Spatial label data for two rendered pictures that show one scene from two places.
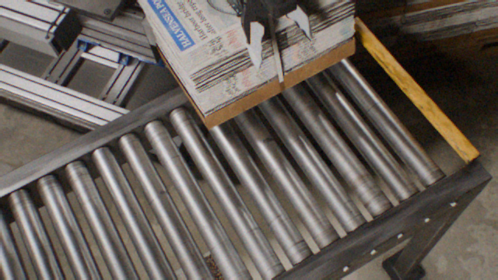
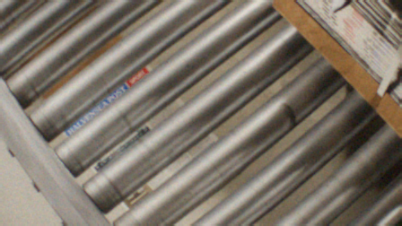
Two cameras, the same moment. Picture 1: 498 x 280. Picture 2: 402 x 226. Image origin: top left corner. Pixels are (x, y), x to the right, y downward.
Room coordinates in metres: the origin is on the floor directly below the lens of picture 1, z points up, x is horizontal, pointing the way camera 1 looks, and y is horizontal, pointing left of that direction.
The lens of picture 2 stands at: (0.35, -0.39, 1.70)
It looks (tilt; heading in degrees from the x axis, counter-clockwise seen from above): 64 degrees down; 72
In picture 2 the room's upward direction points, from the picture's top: 2 degrees counter-clockwise
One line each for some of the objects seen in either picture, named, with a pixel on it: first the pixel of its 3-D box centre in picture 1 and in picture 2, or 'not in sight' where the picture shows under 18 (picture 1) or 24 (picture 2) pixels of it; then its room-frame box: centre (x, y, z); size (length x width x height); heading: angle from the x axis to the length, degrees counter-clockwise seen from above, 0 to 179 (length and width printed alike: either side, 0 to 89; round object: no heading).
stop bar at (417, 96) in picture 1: (408, 85); not in sight; (0.60, -0.37, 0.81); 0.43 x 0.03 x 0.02; 21
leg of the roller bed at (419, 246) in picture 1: (424, 239); not in sight; (0.37, -0.44, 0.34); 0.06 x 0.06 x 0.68; 21
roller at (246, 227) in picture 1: (223, 189); (192, 63); (0.45, 0.07, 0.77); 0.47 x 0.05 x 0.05; 21
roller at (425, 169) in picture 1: (372, 106); not in sight; (0.59, -0.29, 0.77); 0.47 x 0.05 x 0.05; 21
